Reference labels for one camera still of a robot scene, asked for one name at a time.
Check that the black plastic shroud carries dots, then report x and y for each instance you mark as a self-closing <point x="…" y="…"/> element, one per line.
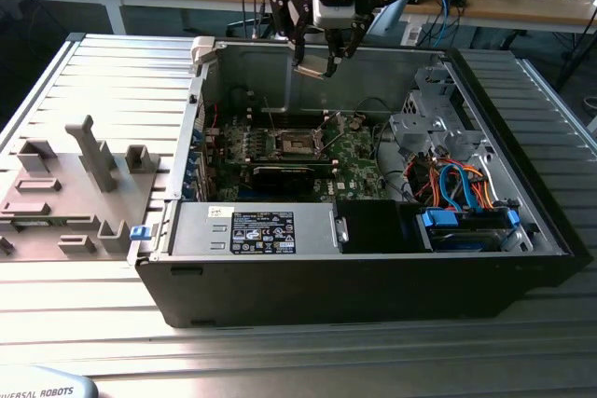
<point x="373" y="225"/>

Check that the white power adapter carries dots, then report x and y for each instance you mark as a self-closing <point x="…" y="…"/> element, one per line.
<point x="412" y="34"/>

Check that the grey metal disk bay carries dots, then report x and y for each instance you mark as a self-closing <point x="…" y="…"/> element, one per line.
<point x="410" y="130"/>

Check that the grey power supply unit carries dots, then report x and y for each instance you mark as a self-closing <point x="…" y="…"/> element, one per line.
<point x="196" y="230"/>

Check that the silver CPU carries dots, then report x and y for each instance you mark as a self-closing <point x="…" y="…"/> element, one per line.
<point x="310" y="66"/>

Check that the black open PC case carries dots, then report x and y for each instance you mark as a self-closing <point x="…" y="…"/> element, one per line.
<point x="326" y="291"/>

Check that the black graphics card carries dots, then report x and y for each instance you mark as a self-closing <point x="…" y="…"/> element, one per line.
<point x="280" y="180"/>

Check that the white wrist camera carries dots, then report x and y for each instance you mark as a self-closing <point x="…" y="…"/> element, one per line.
<point x="333" y="6"/>

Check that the blue plastic case latch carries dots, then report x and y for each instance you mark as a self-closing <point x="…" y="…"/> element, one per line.
<point x="138" y="233"/>

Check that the green motherboard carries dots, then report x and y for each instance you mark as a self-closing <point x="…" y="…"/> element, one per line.
<point x="359" y="160"/>

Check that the grey parts rack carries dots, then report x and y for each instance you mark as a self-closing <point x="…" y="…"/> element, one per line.
<point x="70" y="193"/>

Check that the hard disk in blue carrier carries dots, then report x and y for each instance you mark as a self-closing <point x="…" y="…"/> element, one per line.
<point x="466" y="230"/>

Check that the CPU socket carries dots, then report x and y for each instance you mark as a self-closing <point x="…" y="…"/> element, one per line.
<point x="294" y="144"/>

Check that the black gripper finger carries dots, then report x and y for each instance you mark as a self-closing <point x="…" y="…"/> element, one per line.
<point x="332" y="64"/>
<point x="298" y="50"/>

